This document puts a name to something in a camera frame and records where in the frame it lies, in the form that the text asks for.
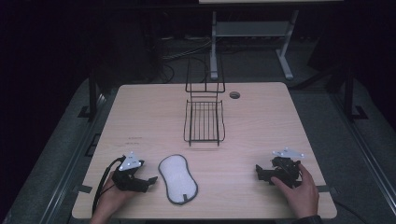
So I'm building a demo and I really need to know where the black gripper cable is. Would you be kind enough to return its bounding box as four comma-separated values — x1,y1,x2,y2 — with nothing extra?
92,156,126,216

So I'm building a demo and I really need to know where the person's left hand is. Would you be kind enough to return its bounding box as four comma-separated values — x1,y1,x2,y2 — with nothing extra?
89,172,140,224

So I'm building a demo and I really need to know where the black wire rack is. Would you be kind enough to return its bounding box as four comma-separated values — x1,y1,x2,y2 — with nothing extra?
182,52,227,147

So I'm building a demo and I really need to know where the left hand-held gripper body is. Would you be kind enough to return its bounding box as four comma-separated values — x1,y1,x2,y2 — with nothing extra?
111,151,146,192

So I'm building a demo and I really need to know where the black frame post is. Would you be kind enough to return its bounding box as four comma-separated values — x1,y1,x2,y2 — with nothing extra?
344,66,369,121
78,69,99,120

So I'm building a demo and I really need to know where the white sponge pad grey edge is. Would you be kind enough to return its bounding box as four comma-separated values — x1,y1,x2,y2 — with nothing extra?
157,153,199,206

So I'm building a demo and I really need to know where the person's right hand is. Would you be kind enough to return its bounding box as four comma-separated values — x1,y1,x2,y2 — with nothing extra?
269,162,320,220

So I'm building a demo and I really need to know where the bundle of floor cables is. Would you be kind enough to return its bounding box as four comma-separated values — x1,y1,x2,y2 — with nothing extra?
160,36,213,62

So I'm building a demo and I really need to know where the grey metal stand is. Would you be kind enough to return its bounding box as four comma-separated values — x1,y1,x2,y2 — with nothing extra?
209,9,301,81

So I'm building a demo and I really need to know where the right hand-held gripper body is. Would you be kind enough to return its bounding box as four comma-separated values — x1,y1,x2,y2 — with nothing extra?
270,147,306,189

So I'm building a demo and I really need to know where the thin black floor cable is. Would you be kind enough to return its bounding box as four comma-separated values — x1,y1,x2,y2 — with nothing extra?
333,200,369,224

